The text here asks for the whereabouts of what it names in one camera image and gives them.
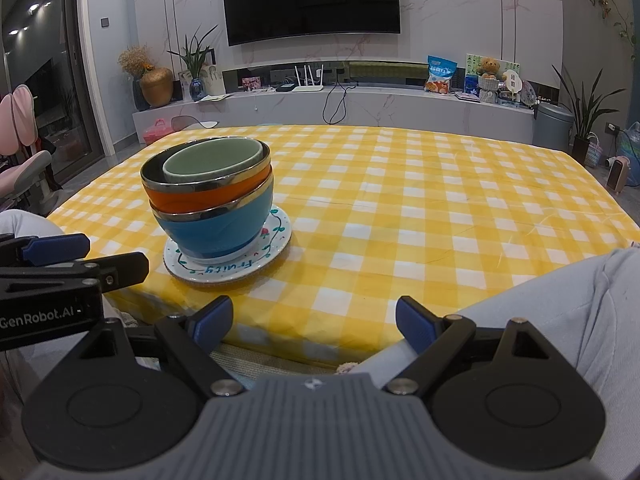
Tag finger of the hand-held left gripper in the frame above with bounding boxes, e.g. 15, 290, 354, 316
0, 252, 150, 291
0, 234, 91, 268

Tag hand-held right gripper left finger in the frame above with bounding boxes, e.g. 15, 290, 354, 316
65, 296, 247, 397

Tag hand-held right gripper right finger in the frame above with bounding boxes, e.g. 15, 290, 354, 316
385, 296, 561, 396

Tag blue steel bowl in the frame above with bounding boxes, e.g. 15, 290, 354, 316
150, 170, 275, 260

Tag painted white plate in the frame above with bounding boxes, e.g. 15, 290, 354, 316
164, 205, 292, 283

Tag orange steel bowl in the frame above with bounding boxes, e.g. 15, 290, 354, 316
140, 136, 273, 216

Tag green ceramic bowl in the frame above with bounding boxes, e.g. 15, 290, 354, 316
162, 140, 266, 185

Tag person's left leg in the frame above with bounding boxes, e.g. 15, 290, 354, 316
0, 209, 66, 241

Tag person's leg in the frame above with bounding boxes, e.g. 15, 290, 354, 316
350, 247, 640, 480
0, 209, 66, 241

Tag pink chair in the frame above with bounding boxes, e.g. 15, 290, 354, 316
0, 85, 66, 211

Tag pink plastic basket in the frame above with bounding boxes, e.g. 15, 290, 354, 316
142, 119, 173, 145

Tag person's right leg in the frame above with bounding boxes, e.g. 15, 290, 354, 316
350, 247, 640, 480

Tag gold vase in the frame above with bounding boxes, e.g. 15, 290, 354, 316
140, 67, 174, 108

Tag glass sliding door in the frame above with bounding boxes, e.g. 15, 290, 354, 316
0, 0, 106, 181

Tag dried flower bunch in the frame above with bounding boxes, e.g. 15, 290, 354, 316
118, 46, 153, 79

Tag photo cards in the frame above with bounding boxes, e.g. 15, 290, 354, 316
202, 64, 228, 101

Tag white marble TV cabinet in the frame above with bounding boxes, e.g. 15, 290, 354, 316
132, 55, 536, 146

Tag green leafy plant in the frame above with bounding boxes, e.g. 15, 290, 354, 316
167, 25, 218, 81

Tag grey trash bin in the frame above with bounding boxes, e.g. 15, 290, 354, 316
531, 102, 575, 153

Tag long-leaf potted plant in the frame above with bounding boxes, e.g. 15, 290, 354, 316
552, 62, 626, 158

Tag white fabric pot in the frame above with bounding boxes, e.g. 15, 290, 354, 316
477, 76, 501, 105

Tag blue snack bag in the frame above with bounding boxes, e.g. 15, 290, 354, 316
425, 55, 458, 95

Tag small space heater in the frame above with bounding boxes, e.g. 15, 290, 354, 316
607, 156, 631, 193

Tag white router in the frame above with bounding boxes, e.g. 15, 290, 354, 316
291, 64, 326, 93

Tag blue water jug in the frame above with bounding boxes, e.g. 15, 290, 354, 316
619, 121, 640, 186

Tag black cable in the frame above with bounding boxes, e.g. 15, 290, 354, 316
322, 80, 358, 125

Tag black wall television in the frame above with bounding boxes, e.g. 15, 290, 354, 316
220, 0, 402, 47

